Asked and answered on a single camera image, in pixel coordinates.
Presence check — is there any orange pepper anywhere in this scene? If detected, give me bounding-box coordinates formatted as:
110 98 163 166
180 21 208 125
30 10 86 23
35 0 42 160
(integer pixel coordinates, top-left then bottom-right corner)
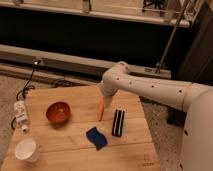
97 99 105 121

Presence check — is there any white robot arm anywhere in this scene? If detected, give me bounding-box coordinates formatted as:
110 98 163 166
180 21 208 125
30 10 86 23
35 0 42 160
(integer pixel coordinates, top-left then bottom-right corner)
100 61 213 171

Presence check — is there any white ceramic cup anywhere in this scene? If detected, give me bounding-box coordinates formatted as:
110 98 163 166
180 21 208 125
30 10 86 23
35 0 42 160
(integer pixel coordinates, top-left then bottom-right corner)
15 138 40 163

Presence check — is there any black white striped block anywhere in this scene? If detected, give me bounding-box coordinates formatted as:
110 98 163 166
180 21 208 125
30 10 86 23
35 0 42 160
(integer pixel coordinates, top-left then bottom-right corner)
112 110 125 137

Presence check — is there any blue sponge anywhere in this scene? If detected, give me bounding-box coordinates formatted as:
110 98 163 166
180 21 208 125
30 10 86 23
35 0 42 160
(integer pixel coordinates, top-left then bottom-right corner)
86 127 107 150

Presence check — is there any red-orange bowl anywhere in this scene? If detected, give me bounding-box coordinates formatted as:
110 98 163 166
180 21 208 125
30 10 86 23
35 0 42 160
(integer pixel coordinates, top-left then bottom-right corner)
46 102 71 125

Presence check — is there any white power strip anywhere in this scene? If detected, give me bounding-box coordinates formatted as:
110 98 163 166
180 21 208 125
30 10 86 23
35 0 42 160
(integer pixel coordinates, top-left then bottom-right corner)
14 100 29 132

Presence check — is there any metal pole stand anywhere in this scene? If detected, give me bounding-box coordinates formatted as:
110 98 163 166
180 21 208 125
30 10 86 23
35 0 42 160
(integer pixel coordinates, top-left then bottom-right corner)
155 0 190 73

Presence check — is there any black power cable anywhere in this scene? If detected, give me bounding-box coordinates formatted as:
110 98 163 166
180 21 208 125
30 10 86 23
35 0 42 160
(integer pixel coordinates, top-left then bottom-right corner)
10 60 43 131

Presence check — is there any grey baseboard rail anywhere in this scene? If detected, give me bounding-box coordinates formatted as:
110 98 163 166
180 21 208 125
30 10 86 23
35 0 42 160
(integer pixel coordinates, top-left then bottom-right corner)
0 44 172 80

